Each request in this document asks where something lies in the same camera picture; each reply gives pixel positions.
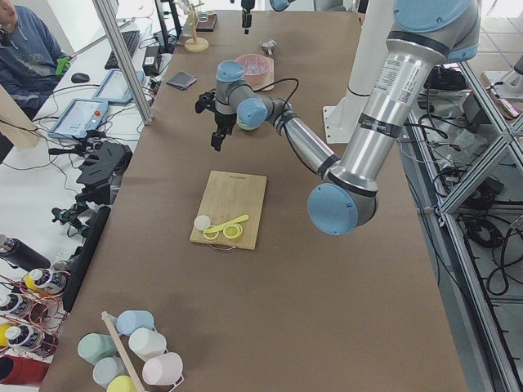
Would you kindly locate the bamboo cutting board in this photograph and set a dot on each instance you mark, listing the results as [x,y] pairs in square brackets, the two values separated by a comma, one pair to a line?
[228,195]

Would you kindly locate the yellow plastic mug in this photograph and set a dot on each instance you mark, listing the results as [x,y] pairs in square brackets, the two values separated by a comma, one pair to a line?
[122,383]

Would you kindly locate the seated person in blue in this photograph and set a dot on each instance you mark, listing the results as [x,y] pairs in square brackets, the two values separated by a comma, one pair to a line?
[29,55]

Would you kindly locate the white plastic mug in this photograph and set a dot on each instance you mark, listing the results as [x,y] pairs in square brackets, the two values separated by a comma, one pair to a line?
[147,344]

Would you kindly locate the lemon slice stack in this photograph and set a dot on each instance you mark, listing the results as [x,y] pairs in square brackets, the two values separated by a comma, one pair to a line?
[233,231]

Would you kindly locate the black thermos bottle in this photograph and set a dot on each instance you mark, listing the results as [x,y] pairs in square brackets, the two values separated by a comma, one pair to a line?
[22,256]

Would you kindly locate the pink plastic mug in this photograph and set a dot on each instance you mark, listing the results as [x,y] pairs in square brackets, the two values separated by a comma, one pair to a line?
[164,369]

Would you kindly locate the wooden stand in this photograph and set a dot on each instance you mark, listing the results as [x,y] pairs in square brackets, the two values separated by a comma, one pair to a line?
[193,43]

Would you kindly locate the pale blue plastic mug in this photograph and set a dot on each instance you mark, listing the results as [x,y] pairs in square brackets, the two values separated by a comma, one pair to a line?
[107,369]

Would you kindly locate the steel ice scoop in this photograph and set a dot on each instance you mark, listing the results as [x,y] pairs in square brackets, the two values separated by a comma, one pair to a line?
[268,47]

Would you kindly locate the dark tray with items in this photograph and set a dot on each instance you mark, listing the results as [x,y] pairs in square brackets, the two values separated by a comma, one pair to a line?
[206,22]

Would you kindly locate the pink bowl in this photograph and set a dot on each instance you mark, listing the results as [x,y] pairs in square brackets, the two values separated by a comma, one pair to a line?
[256,68]

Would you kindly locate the black camera stand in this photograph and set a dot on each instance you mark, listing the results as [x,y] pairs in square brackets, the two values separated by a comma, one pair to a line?
[101,173]

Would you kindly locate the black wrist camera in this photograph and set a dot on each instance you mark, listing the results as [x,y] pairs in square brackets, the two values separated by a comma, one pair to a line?
[206,101]

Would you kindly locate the aluminium frame rail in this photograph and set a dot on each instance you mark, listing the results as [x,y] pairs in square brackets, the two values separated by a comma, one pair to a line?
[462,152]

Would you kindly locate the black power adapter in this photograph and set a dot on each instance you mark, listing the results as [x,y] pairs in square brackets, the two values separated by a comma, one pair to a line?
[152,61]

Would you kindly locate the yellow plastic knife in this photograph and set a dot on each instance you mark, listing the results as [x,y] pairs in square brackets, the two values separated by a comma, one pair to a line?
[220,227]

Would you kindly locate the lemon slice near bun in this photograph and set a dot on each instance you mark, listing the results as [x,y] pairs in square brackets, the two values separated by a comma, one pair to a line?
[211,235]

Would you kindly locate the blue teach pendant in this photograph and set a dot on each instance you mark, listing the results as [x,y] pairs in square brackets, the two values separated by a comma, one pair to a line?
[113,88]
[80,117]

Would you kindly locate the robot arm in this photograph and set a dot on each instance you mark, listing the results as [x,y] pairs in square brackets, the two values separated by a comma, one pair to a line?
[423,34]

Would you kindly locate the mint green bowl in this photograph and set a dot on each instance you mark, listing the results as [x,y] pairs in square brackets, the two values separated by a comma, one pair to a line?
[246,127]

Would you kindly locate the yellow sauce bottle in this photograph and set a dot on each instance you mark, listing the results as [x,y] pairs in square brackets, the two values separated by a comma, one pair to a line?
[47,280]

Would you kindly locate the pile of clear ice cubes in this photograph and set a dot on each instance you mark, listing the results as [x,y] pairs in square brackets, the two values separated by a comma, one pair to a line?
[254,65]

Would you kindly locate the black computer mouse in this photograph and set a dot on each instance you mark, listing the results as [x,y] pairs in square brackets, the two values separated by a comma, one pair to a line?
[80,78]

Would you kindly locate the wooden mug tree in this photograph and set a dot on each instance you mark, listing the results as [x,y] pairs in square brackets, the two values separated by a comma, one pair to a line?
[107,320]

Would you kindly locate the white steamed bun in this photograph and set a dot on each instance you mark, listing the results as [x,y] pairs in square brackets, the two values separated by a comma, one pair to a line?
[202,222]

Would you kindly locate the aluminium frame post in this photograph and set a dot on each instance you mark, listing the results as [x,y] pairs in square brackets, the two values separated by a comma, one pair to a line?
[106,15]

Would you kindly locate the green plastic mug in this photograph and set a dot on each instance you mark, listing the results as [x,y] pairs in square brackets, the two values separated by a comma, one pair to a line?
[94,347]

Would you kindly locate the near blue teach pendant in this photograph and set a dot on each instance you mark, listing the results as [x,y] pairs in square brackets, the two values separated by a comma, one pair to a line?
[80,117]

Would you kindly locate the copper wire rack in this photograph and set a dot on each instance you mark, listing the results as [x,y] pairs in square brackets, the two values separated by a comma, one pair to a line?
[31,315]

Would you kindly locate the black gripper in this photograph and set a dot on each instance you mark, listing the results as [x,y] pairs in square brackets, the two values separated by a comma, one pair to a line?
[225,120]
[246,6]

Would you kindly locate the grey folded cloth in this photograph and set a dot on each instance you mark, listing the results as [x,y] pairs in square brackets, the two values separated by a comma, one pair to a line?
[182,80]

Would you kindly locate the far blue teach pendant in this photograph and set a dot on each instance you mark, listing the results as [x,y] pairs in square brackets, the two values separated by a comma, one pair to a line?
[113,88]

